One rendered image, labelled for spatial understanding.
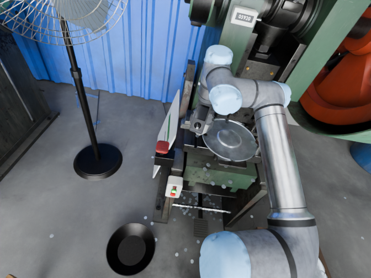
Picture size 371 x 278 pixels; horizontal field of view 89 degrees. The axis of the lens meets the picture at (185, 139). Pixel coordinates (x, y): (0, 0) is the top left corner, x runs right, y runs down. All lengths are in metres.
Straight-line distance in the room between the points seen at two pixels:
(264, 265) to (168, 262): 1.10
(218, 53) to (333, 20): 0.40
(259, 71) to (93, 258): 1.40
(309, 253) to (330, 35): 0.65
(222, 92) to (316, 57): 0.46
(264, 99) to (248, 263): 0.37
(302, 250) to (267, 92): 0.35
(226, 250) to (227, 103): 0.31
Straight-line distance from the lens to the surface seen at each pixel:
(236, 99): 0.48
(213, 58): 0.54
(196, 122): 0.63
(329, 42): 0.84
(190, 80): 1.24
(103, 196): 1.63
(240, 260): 0.40
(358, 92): 0.98
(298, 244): 0.47
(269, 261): 0.43
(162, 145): 0.90
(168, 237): 1.51
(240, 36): 0.73
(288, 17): 0.81
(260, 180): 1.11
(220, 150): 0.93
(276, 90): 0.56
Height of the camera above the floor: 1.45
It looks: 46 degrees down
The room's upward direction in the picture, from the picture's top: 15 degrees clockwise
